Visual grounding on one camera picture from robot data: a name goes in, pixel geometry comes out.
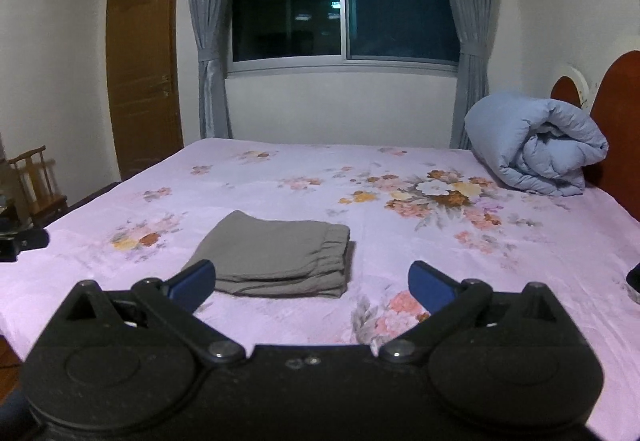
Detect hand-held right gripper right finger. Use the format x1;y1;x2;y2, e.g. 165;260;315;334
377;260;559;365

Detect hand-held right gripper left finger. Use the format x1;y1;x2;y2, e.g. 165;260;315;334
61;259;247;367

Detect grey pants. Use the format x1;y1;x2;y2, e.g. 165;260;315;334
181;210;352;299

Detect wooden chair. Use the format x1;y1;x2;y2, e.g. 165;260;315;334
7;145;69;225

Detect bed with floral pink sheet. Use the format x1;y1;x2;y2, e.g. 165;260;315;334
0;137;640;441

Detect light blue duvet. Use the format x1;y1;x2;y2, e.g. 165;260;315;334
464;92;610;198

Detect dark object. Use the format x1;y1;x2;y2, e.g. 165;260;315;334
625;263;640;306

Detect brown wooden door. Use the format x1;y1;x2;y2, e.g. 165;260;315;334
105;0;185;182

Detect reddish wooden headboard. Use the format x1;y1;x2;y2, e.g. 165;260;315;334
550;50;640;223

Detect grey curtain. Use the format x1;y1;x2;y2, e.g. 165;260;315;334
430;0;503;150
181;0;242;140

